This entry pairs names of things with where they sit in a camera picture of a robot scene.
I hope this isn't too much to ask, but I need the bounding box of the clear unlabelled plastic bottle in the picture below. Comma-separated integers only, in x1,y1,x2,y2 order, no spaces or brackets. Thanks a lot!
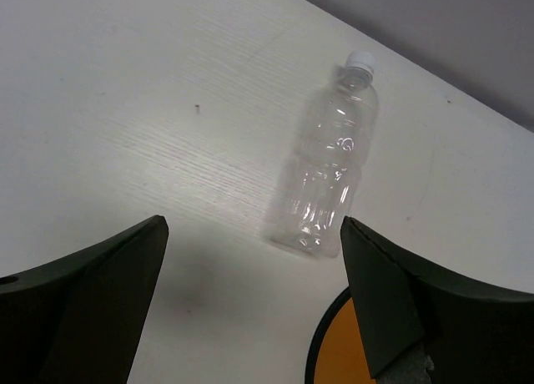
264,51,379,258

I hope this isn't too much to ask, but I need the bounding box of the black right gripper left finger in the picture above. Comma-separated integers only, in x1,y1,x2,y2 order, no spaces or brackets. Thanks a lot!
1,215,169,383

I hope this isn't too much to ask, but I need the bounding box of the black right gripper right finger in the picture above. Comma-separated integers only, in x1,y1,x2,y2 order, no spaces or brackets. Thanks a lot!
340,217,533,383

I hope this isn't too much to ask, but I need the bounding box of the orange cylindrical bin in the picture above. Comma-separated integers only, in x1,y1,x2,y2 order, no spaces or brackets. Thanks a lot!
305,289,375,384

